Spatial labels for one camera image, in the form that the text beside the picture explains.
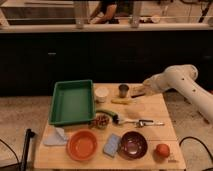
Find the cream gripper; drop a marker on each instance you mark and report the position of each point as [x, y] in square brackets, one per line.
[147, 88]

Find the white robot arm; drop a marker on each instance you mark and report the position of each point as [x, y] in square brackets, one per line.
[182, 79]

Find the white paper cup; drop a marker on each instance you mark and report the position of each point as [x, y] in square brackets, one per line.
[101, 94]

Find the yellow banana piece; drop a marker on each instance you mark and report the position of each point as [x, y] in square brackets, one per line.
[121, 101]

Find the green cucumber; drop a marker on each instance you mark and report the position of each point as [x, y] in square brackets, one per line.
[112, 114]

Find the bowl of nuts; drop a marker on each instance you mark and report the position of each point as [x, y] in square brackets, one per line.
[100, 122]

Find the dark brown bowl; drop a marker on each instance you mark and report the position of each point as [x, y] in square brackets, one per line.
[132, 145]

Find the blue sponge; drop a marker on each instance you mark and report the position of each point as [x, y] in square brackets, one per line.
[111, 146]

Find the green plastic tray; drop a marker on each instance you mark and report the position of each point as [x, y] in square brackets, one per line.
[72, 103]

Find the orange plastic bowl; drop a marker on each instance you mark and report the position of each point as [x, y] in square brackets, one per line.
[82, 145]

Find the grey folded cloth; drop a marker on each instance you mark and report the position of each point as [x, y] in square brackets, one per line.
[57, 138]

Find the black stand post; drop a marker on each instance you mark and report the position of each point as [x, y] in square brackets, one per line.
[29, 135]

